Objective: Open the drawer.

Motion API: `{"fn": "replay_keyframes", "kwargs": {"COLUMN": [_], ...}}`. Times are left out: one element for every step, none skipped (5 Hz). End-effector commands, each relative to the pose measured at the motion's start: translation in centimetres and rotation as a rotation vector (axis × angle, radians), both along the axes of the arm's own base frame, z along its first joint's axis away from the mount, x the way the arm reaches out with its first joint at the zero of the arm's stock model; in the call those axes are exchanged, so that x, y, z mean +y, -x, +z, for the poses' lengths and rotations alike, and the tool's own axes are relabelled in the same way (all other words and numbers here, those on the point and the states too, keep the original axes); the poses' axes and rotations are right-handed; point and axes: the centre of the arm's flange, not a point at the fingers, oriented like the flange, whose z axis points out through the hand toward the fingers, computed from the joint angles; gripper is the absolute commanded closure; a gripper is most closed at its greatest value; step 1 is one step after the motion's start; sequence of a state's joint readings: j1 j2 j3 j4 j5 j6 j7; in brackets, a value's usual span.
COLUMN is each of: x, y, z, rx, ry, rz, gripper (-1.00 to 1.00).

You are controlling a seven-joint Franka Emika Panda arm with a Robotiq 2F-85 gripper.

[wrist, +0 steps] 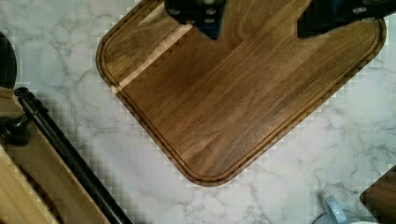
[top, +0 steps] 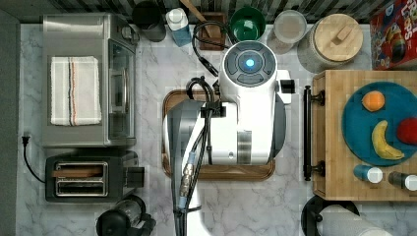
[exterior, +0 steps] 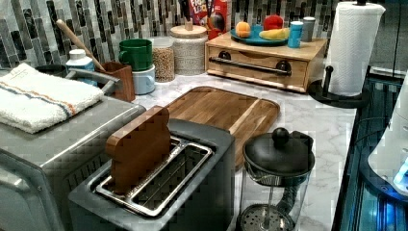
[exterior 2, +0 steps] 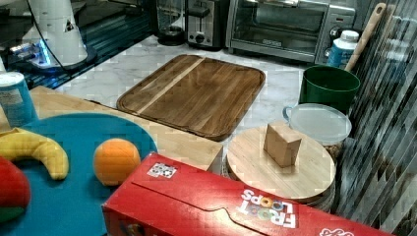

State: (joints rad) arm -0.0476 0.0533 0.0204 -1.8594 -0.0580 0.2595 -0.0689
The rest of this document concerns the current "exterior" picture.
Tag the wooden drawer box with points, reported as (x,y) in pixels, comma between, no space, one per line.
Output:
(279,66)

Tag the wooden cutting board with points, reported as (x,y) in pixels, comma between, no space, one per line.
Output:
(243,116)

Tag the light blue mug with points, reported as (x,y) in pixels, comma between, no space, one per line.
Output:
(144,81)

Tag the grey toaster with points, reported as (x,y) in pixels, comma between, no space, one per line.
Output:
(193,191)

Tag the white ceramic canister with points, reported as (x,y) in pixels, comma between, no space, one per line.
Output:
(189,48)

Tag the wooden toast slice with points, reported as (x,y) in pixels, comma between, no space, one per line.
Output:
(138,148)

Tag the glass jar of grains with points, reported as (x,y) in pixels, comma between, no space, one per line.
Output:
(163,58)

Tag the brown wooden utensil holder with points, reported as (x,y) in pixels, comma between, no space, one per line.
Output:
(123,72)

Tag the black french press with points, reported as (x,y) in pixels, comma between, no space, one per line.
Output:
(275,177)

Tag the green mug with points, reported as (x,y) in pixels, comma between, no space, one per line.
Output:
(136,52)

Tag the teal plate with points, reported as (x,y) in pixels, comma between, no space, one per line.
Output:
(255,39)

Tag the orange toy fruit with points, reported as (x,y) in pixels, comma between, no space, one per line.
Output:
(243,29)

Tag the red cereal box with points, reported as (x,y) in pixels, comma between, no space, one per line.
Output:
(214,15)

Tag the yellow toy banana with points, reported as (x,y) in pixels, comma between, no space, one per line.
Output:
(275,34)

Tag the red toy fruit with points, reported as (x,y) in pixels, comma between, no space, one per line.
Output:
(272,22)

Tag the black paper towel holder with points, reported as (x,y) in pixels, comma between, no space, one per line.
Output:
(319,91)

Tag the blue cup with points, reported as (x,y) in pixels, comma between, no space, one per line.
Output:
(295,34)

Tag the white blue bottle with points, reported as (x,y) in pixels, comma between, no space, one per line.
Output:
(79,59)

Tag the grey cup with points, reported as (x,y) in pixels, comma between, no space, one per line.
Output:
(308,28)

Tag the black bowl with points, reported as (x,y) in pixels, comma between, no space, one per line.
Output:
(53,69)

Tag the wooden spoon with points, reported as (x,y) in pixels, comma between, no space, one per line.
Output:
(68,32)

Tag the paper towel roll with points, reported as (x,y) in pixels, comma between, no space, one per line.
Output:
(353,35)

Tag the stainless toaster oven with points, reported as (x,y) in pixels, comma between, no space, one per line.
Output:
(39,171)

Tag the white striped towel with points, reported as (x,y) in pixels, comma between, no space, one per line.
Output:
(32,101)

